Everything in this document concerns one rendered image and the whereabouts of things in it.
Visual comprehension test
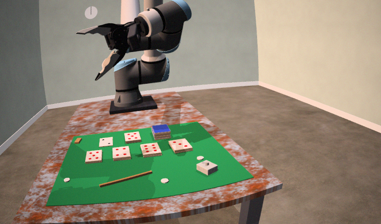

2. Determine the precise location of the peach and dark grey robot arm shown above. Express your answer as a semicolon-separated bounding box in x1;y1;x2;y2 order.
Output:
114;0;192;107

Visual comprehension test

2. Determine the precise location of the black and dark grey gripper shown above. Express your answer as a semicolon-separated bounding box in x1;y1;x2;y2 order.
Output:
76;16;149;81

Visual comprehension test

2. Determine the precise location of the blue rectangular card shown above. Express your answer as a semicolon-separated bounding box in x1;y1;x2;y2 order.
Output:
152;124;171;134

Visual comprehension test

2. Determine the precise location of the green felt table mat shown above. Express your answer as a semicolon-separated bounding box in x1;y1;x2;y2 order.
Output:
46;122;254;206

